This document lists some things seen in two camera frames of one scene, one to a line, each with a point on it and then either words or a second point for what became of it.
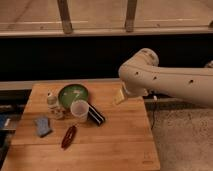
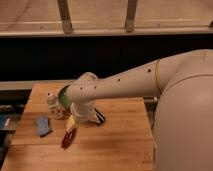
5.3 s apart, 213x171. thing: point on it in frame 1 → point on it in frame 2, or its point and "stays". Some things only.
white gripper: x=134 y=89 → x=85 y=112
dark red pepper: x=69 y=137 stays
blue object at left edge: x=4 y=120 stays
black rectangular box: x=94 y=115 stays
